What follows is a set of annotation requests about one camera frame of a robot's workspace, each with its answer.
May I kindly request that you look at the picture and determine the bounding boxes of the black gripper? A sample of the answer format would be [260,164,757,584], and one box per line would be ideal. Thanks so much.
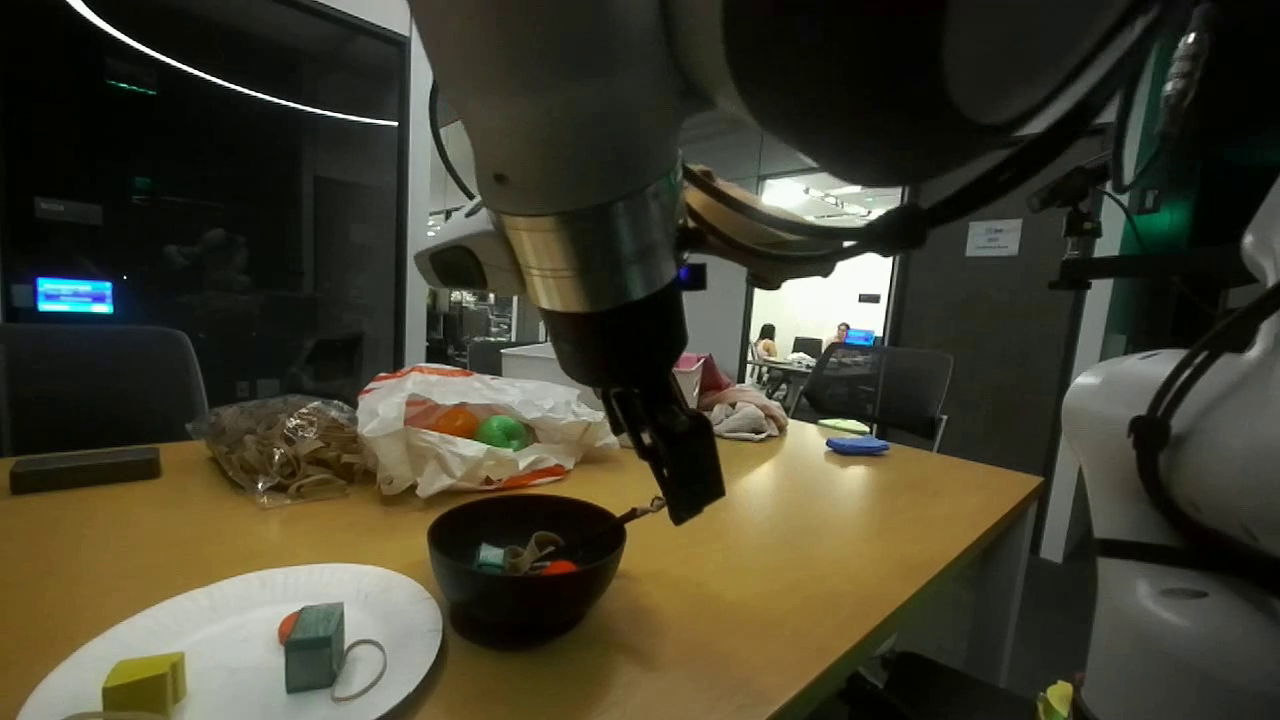
[543,286,724,524]

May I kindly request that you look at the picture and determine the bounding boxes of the black spoon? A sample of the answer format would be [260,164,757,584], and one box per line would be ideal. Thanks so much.
[615,496,668,524]

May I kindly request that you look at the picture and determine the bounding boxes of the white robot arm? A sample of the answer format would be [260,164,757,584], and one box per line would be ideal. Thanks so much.
[408,0,1280,720]

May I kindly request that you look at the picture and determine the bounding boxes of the red ball in bowl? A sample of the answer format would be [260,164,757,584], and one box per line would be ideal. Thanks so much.
[539,559,581,577]

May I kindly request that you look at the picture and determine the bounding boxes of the black bowl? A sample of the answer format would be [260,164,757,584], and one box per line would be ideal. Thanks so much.
[429,496,626,648]

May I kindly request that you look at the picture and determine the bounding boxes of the pink cloth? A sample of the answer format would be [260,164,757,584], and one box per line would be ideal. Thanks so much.
[671,351,789,439]

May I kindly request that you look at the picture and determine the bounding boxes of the blue object on table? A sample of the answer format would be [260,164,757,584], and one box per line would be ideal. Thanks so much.
[827,436,887,457]

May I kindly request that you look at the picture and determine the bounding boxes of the grey office chair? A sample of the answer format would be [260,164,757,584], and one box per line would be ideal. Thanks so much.
[0,325,208,457]
[801,346,957,447]

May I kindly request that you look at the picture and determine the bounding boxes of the green ball in bag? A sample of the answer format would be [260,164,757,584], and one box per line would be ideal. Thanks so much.
[479,413,531,447]

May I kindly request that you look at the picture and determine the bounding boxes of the orange ball in bag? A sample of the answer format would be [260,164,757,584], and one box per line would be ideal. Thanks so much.
[429,405,479,439]

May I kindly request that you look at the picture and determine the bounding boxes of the white orange plastic bag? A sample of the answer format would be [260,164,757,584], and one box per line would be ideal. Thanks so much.
[357,364,615,501]

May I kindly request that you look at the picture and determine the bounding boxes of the clear bag of rubber bands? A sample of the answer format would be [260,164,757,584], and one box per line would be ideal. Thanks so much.
[193,396,373,496]

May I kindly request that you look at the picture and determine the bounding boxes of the teal block on plate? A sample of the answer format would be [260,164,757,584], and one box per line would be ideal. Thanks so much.
[280,604,345,694]

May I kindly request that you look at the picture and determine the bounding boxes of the rubber band on plate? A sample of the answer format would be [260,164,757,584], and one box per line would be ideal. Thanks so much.
[329,641,389,706]

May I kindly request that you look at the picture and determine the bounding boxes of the orange disc on plate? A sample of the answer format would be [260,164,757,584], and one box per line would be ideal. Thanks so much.
[276,612,299,645]

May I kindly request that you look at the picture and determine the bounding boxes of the white paper plate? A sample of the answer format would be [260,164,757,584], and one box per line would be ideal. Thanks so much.
[18,564,442,720]

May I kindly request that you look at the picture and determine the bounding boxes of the black flat box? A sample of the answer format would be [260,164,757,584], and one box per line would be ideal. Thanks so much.
[7,447,161,496]

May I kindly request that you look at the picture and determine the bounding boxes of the yellow block on plate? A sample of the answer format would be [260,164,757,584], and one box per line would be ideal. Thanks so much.
[98,653,189,715]

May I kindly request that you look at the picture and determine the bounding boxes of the black cables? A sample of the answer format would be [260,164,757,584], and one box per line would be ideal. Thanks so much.
[1125,275,1280,593]

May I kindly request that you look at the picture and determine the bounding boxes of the blue lit wall display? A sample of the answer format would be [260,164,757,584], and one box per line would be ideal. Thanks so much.
[34,275,115,316]

